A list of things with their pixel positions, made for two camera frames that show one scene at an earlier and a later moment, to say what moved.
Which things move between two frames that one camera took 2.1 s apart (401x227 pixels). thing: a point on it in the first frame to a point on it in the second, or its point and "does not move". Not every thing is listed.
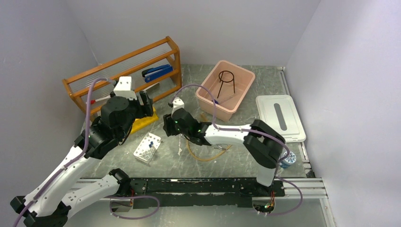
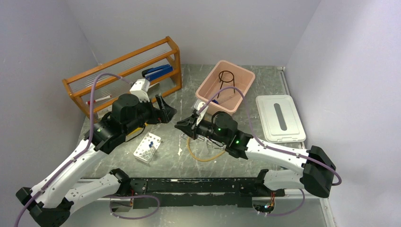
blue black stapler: (150, 73) does not move
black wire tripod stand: (225, 82) does not move
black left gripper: (146, 109) to (167, 111)
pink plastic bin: (229, 84) does not move
